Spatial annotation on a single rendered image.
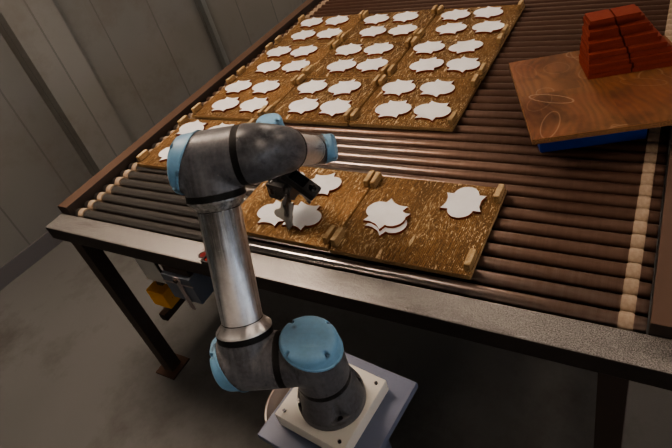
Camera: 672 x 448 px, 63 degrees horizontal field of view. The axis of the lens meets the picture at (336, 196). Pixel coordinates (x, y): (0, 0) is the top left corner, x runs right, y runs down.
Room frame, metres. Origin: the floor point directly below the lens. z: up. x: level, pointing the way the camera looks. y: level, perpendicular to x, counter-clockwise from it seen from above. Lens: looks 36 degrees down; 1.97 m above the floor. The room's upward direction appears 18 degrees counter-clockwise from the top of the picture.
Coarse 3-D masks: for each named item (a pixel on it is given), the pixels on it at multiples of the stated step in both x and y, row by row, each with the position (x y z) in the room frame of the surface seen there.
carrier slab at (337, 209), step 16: (336, 176) 1.52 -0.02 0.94; (352, 176) 1.49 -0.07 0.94; (256, 192) 1.58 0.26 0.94; (336, 192) 1.44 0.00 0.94; (352, 192) 1.41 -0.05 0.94; (256, 208) 1.49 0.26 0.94; (320, 208) 1.38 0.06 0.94; (336, 208) 1.35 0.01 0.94; (352, 208) 1.33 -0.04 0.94; (256, 224) 1.40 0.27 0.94; (320, 224) 1.30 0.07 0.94; (336, 224) 1.28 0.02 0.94; (288, 240) 1.28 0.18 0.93; (304, 240) 1.25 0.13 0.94; (320, 240) 1.23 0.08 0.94
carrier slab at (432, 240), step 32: (384, 192) 1.36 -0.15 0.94; (416, 192) 1.31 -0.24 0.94; (448, 192) 1.26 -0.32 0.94; (480, 192) 1.22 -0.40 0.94; (352, 224) 1.26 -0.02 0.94; (416, 224) 1.17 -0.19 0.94; (448, 224) 1.13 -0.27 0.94; (480, 224) 1.09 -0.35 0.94; (352, 256) 1.14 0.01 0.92; (384, 256) 1.08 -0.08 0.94; (416, 256) 1.05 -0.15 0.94; (448, 256) 1.01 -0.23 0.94
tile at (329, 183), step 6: (330, 174) 1.53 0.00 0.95; (312, 180) 1.53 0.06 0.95; (318, 180) 1.52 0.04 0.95; (324, 180) 1.51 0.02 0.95; (330, 180) 1.50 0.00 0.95; (336, 180) 1.49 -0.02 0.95; (324, 186) 1.47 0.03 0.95; (330, 186) 1.46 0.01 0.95; (336, 186) 1.45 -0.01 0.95; (324, 192) 1.44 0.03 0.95
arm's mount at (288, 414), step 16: (368, 384) 0.74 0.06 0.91; (384, 384) 0.73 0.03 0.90; (288, 400) 0.76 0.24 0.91; (368, 400) 0.70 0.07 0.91; (288, 416) 0.72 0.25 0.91; (368, 416) 0.68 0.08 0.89; (304, 432) 0.68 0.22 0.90; (320, 432) 0.66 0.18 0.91; (336, 432) 0.65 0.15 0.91; (352, 432) 0.64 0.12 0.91
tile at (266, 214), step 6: (270, 204) 1.47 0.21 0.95; (276, 204) 1.46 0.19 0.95; (258, 210) 1.46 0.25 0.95; (264, 210) 1.45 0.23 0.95; (270, 210) 1.44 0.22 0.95; (258, 216) 1.43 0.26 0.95; (264, 216) 1.42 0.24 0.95; (270, 216) 1.41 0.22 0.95; (276, 216) 1.40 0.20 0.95; (258, 222) 1.40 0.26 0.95; (264, 222) 1.39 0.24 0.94; (270, 222) 1.38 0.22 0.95; (276, 222) 1.37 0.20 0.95; (282, 222) 1.37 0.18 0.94
